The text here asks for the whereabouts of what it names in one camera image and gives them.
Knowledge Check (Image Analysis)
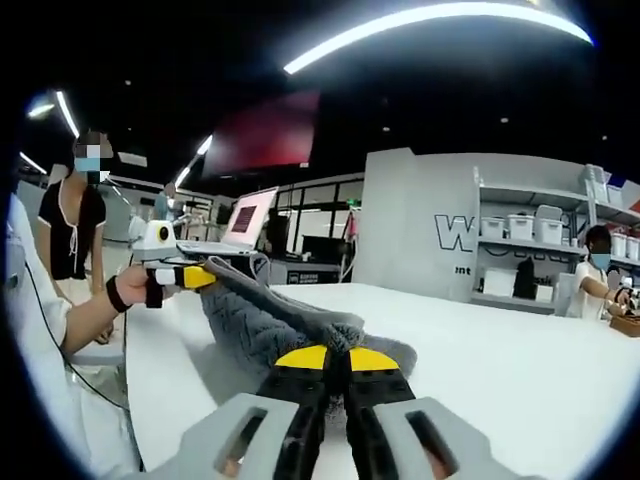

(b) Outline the grey towel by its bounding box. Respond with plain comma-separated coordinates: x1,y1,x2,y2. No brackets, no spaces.
199,252,419,441

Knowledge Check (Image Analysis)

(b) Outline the open laptop with red screen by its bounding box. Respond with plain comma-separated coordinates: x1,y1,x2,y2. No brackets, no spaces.
174,186,280,257

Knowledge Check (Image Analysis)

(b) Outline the person's left hand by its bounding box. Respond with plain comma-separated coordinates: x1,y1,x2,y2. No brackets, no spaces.
119,264,151,307

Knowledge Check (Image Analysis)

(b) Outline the black wristband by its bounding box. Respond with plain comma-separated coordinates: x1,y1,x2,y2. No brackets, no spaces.
105,275,130,314

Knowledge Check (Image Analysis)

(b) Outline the black cabinet with label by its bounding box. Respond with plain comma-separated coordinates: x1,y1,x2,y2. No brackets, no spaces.
269,257,346,286

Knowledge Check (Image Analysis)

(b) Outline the black monitor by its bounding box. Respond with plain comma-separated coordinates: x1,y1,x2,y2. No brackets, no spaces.
302,234,351,261

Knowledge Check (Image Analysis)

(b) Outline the dark red hanging screen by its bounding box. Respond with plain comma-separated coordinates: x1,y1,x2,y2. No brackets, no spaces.
199,89,321,179

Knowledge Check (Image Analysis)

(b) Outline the plain white carton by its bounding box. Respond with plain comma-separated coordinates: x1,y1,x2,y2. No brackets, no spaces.
482,267,519,297

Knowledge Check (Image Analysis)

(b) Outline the person's white shirt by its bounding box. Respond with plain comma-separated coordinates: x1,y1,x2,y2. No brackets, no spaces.
4,194,146,476

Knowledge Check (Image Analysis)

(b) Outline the white lettered partition panel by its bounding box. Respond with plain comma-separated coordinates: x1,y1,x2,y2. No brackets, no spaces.
351,148,484,301

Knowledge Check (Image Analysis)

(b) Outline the black bag on shelf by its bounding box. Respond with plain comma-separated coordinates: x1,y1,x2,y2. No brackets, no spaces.
513,257,537,300

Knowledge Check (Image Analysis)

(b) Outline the row of white storage boxes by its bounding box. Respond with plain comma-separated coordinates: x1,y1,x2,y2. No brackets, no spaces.
482,164,640,261

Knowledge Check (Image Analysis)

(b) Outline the metal shelf rack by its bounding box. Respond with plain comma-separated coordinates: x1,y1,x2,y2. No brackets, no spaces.
469,162,640,314

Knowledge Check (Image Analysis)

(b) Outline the brown basket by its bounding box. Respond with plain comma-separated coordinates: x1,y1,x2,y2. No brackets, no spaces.
608,312,640,337

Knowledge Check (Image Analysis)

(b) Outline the long curved ceiling light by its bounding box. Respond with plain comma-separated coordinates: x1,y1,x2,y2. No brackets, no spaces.
282,2,596,76

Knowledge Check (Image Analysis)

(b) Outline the black cable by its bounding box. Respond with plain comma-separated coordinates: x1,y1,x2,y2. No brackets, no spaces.
23,259,132,411

